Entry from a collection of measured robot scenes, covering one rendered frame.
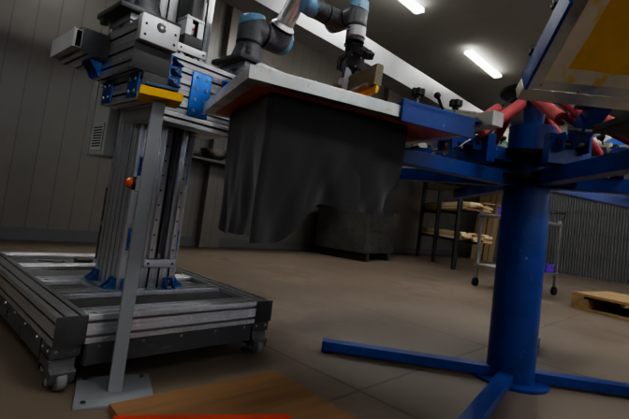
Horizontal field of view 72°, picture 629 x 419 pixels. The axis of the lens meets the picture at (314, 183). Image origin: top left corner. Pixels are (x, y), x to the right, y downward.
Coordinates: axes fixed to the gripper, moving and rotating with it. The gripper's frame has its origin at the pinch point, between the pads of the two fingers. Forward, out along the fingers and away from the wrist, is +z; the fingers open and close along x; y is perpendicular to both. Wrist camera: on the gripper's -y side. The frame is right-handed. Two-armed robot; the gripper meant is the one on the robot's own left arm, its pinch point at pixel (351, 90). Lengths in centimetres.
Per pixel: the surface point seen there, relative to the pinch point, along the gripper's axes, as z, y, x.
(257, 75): 13, -30, 44
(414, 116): 12.8, -30.5, -6.4
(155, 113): 21, 10, 64
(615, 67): -8, -60, -54
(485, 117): 6.9, -31.0, -35.3
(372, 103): 11.9, -29.4, 8.6
